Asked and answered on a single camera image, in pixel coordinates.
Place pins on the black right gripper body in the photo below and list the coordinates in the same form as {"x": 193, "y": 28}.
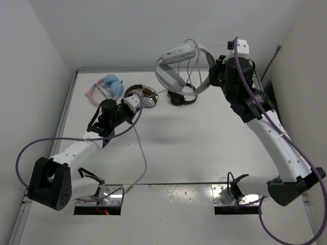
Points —
{"x": 217, "y": 78}

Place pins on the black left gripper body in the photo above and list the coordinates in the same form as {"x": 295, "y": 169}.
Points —
{"x": 124, "y": 114}

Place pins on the white grey over-ear headphones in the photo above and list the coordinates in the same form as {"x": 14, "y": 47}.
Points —
{"x": 167, "y": 68}

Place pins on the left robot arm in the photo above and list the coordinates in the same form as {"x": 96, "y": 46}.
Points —
{"x": 57, "y": 180}

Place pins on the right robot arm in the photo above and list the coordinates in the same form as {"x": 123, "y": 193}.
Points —
{"x": 296, "y": 174}

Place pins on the pink blue cat-ear headphones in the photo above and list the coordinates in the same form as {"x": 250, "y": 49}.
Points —
{"x": 110, "y": 87}

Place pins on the brown silver headphones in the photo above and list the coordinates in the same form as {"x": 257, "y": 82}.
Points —
{"x": 148, "y": 94}

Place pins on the black on-ear headphones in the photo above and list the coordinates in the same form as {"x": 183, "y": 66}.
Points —
{"x": 179, "y": 100}

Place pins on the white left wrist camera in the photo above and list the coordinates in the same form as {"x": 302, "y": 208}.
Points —
{"x": 133, "y": 102}

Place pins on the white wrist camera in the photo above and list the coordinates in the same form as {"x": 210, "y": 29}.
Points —
{"x": 242, "y": 48}
{"x": 133, "y": 102}

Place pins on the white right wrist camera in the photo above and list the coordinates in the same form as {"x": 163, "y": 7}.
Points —
{"x": 242, "y": 48}

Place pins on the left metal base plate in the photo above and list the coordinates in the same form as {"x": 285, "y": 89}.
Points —
{"x": 107, "y": 196}

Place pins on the metal base plate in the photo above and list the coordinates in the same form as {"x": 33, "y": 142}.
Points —
{"x": 221, "y": 197}
{"x": 107, "y": 196}

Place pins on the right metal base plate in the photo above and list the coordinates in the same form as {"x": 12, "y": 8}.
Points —
{"x": 221, "y": 197}

